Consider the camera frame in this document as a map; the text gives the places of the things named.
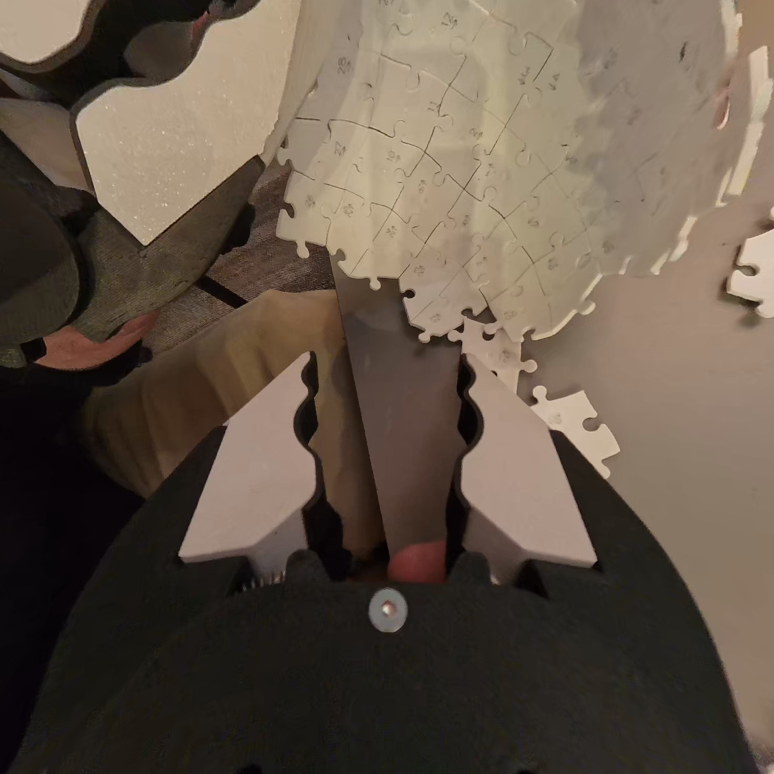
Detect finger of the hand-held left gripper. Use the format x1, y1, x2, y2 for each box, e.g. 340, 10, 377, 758
68, 0, 330, 248
0, 0, 100, 73

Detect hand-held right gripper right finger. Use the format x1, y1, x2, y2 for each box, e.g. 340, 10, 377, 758
452, 352, 599, 584

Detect partly built puzzle ball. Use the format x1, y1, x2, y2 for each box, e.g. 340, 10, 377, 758
275, 0, 774, 343

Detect person's right hand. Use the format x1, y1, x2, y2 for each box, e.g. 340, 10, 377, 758
386, 541, 449, 585

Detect white puzzle piece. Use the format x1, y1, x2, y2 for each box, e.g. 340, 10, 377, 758
531, 386, 622, 480
461, 317, 539, 395

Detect joined white puzzle pieces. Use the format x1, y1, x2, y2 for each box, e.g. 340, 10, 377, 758
724, 225, 774, 319

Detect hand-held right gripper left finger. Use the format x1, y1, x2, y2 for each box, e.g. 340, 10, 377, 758
178, 351, 323, 568

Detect person's left hand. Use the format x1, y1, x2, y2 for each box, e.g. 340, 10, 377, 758
38, 314, 153, 371

